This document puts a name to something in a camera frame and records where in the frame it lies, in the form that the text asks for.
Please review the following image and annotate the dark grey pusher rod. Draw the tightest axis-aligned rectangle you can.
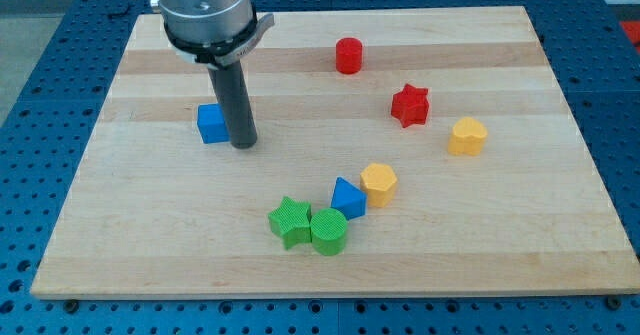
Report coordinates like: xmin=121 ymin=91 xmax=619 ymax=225
xmin=208 ymin=62 xmax=257 ymax=149

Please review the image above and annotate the blue cube block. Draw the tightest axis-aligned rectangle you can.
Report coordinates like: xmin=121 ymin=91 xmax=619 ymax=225
xmin=197 ymin=104 xmax=229 ymax=144

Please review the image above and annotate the green star block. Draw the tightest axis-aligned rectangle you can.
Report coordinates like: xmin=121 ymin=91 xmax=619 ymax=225
xmin=268 ymin=196 xmax=311 ymax=250

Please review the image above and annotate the red star block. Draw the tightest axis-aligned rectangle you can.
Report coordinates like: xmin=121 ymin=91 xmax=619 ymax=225
xmin=390 ymin=83 xmax=430 ymax=128

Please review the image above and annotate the red cylinder block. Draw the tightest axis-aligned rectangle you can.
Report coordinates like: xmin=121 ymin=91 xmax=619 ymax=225
xmin=335 ymin=37 xmax=363 ymax=75

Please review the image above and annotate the wooden board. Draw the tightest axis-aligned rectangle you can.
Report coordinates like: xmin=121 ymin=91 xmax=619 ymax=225
xmin=31 ymin=6 xmax=639 ymax=300

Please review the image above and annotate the blue triangle block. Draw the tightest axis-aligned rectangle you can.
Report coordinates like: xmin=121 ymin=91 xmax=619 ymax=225
xmin=330 ymin=177 xmax=367 ymax=220

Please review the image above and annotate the green cylinder block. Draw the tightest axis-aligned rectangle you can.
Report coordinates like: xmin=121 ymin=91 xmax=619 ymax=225
xmin=310 ymin=208 xmax=348 ymax=256

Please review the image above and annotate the yellow hexagon block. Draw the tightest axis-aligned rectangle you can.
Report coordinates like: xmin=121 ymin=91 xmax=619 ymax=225
xmin=360 ymin=163 xmax=398 ymax=208

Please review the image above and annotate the yellow heart block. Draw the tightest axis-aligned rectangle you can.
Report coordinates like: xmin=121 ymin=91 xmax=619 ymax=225
xmin=447 ymin=117 xmax=489 ymax=156

